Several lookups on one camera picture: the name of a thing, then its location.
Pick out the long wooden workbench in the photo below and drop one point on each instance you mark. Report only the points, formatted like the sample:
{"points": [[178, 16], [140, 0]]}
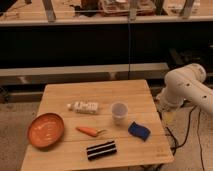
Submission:
{"points": [[44, 75]]}

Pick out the black white striped block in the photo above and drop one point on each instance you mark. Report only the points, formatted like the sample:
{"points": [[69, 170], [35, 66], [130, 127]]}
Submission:
{"points": [[100, 150]]}

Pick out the blue sponge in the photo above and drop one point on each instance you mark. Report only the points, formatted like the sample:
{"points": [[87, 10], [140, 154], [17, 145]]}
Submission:
{"points": [[139, 131]]}

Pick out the orange toy carrot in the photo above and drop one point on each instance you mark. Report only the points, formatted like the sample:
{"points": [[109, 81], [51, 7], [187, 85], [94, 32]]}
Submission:
{"points": [[89, 131]]}

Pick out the wooden table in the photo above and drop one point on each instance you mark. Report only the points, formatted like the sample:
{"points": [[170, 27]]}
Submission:
{"points": [[96, 125]]}

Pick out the orange ceramic bowl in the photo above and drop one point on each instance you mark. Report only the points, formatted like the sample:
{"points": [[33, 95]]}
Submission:
{"points": [[45, 130]]}

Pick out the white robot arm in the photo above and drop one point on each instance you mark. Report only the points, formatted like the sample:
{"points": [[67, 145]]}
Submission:
{"points": [[186, 83]]}

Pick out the white plastic bottle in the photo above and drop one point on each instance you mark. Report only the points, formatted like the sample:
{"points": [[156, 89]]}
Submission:
{"points": [[83, 107]]}

